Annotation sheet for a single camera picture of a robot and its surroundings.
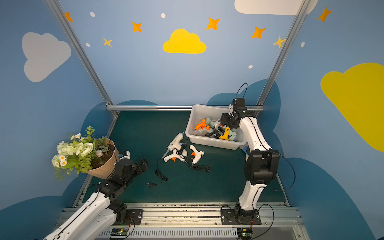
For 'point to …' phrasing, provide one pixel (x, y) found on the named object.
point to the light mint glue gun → (209, 122)
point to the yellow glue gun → (225, 136)
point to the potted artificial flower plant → (92, 154)
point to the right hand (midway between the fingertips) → (226, 120)
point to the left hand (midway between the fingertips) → (141, 161)
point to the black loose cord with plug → (158, 172)
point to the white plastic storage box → (199, 112)
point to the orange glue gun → (202, 124)
